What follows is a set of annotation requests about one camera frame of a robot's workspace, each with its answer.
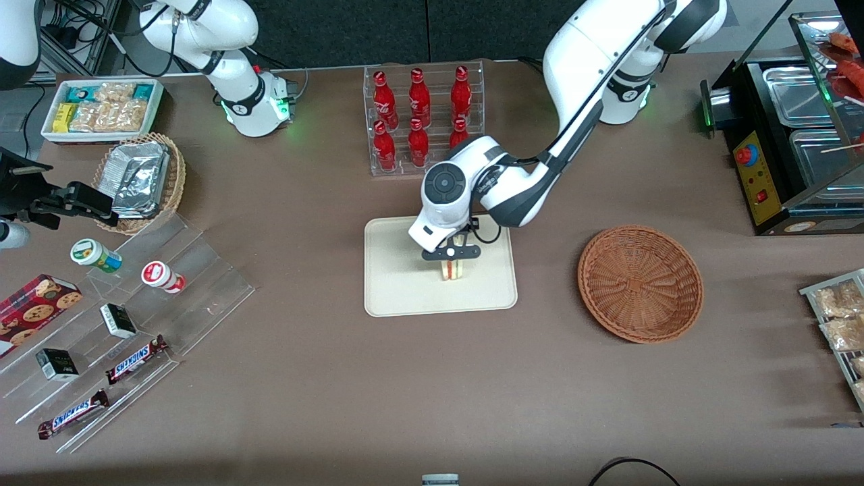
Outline cream plastic tray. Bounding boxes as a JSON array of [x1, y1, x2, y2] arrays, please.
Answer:
[[364, 215, 519, 318]]

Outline small wicker basket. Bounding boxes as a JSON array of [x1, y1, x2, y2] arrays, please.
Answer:
[[90, 131, 188, 236]]

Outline round brown wicker basket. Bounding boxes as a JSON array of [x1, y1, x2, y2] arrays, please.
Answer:
[[577, 225, 705, 344]]

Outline grey snack tray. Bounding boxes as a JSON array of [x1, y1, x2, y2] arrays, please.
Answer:
[[799, 268, 864, 414]]

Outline silver foil pack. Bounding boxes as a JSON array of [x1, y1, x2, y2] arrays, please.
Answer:
[[108, 141, 171, 198], [112, 177, 165, 219]]

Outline green lid white cup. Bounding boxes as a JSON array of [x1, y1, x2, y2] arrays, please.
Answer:
[[70, 238, 124, 275]]

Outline white snack bin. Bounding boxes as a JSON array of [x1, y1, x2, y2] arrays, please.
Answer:
[[40, 77, 166, 146]]

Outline red cookie box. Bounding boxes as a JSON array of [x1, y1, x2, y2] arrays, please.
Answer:
[[0, 273, 84, 359]]

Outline beige snack bag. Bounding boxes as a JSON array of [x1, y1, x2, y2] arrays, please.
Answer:
[[70, 101, 113, 133], [108, 99, 149, 133]]

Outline red lid white cup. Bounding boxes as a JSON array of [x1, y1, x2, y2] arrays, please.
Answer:
[[140, 260, 187, 295]]

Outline small black box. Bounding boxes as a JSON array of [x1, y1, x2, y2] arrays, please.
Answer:
[[99, 303, 138, 340], [34, 348, 80, 383]]

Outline clear acrylic stepped display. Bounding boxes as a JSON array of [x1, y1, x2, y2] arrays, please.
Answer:
[[0, 211, 257, 454]]

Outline clear acrylic bottle rack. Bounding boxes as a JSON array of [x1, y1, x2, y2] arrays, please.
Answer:
[[362, 60, 486, 178]]

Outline snickers bar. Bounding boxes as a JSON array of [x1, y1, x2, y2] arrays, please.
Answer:
[[105, 335, 169, 386], [36, 389, 111, 441]]

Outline black food warmer cabinet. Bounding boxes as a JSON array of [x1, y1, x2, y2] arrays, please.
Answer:
[[699, 0, 864, 237]]

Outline steel food pan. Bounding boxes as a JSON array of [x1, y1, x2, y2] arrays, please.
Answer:
[[788, 127, 864, 191], [762, 65, 830, 128]]

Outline red sausage skewers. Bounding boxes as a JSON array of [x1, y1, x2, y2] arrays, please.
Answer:
[[825, 30, 864, 103]]

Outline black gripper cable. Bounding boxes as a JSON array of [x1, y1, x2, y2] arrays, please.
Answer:
[[466, 215, 504, 244]]

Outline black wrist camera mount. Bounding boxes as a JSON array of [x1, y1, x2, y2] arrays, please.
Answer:
[[0, 146, 56, 219]]

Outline metal frame with cables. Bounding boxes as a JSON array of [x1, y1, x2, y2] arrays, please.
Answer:
[[39, 0, 124, 82]]

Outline black arm base cables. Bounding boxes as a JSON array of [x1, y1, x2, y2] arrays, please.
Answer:
[[253, 47, 311, 109]]

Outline black cable loop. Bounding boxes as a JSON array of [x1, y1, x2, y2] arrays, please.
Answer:
[[587, 457, 683, 486]]

